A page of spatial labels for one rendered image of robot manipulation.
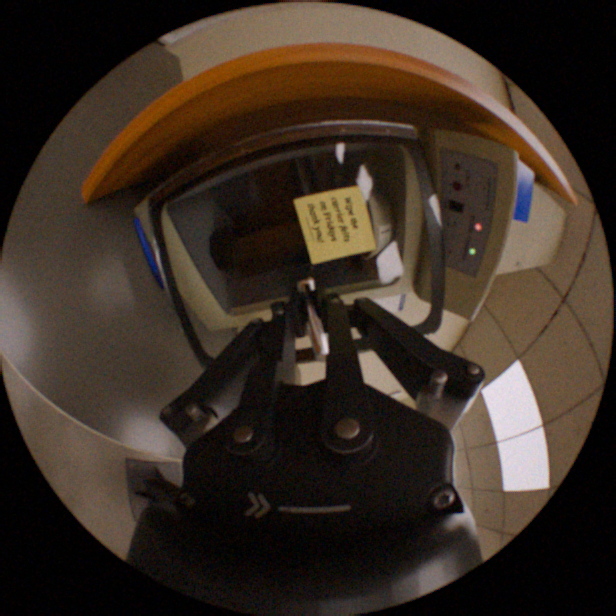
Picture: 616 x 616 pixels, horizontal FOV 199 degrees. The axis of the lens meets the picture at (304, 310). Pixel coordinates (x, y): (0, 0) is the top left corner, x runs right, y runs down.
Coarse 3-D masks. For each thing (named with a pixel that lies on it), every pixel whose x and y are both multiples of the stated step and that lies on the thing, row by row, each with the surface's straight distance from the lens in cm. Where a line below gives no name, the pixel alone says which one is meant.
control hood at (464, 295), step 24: (432, 144) 31; (456, 144) 31; (480, 144) 31; (432, 168) 31; (504, 168) 32; (504, 192) 32; (504, 216) 32; (504, 240) 33; (480, 264) 34; (456, 288) 36; (480, 288) 36; (456, 312) 40
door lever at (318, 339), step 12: (300, 288) 16; (312, 288) 16; (312, 300) 16; (312, 312) 16; (312, 324) 17; (312, 336) 18; (324, 336) 18; (312, 348) 19; (324, 348) 18; (324, 360) 19
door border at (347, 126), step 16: (304, 128) 25; (320, 128) 25; (336, 128) 25; (352, 128) 26; (368, 128) 27; (384, 128) 28; (400, 128) 29; (256, 144) 25; (272, 144) 24; (208, 160) 27; (224, 160) 25; (192, 176) 27; (160, 192) 31
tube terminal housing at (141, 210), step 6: (420, 132) 33; (420, 138) 33; (144, 204) 36; (138, 210) 37; (144, 210) 36; (138, 216) 37; (144, 216) 36; (144, 222) 36; (144, 228) 37; (150, 234) 36; (150, 240) 37
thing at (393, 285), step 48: (288, 144) 24; (336, 144) 24; (384, 144) 26; (192, 192) 26; (240, 192) 23; (288, 192) 21; (384, 192) 23; (432, 192) 27; (192, 240) 25; (240, 240) 22; (288, 240) 20; (384, 240) 22; (432, 240) 26; (192, 288) 26; (240, 288) 22; (288, 288) 21; (336, 288) 21; (384, 288) 23; (432, 288) 27; (192, 336) 30
